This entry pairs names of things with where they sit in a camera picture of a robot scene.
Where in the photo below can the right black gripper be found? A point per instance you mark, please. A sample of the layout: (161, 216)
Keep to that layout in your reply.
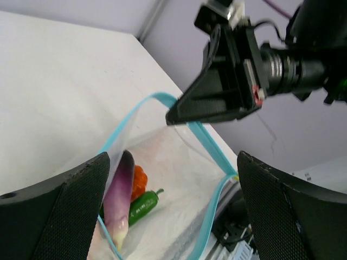
(314, 56)

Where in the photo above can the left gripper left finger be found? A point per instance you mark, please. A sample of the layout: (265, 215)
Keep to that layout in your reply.
(55, 218)

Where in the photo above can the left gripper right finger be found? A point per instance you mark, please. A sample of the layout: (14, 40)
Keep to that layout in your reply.
(291, 218)

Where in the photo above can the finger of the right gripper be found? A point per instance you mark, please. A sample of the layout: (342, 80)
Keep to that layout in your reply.
(230, 84)

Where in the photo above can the purple toy eggplant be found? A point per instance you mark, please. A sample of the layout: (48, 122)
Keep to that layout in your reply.
(117, 200)

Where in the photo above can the green toy chili pepper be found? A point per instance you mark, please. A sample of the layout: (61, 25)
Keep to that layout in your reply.
(140, 207)

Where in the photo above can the orange toy fruit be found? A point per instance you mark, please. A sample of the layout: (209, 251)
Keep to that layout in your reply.
(139, 183)

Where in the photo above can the clear zip top bag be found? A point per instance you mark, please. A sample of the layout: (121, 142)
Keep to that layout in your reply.
(186, 172)

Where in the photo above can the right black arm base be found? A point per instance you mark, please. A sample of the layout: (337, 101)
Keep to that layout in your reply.
(232, 225)

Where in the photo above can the white slotted cable duct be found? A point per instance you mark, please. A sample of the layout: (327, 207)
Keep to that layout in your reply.
(244, 249)

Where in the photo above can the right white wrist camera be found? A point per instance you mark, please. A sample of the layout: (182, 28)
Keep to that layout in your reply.
(213, 13)

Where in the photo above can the right aluminium frame post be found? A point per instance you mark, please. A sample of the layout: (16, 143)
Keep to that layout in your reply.
(151, 20)

